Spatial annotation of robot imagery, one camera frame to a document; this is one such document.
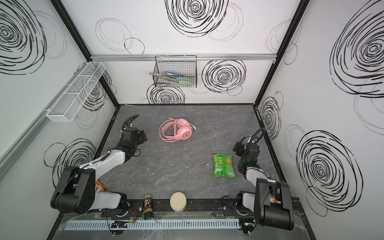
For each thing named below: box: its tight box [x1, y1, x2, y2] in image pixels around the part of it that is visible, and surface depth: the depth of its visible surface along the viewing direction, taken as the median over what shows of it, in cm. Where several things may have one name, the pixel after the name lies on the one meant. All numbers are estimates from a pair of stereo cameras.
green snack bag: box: [212, 153, 236, 178], surface depth 86 cm
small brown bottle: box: [144, 194, 153, 220], surface depth 73 cm
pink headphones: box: [158, 118, 197, 143], surface depth 100 cm
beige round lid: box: [170, 191, 187, 213], surface depth 72 cm
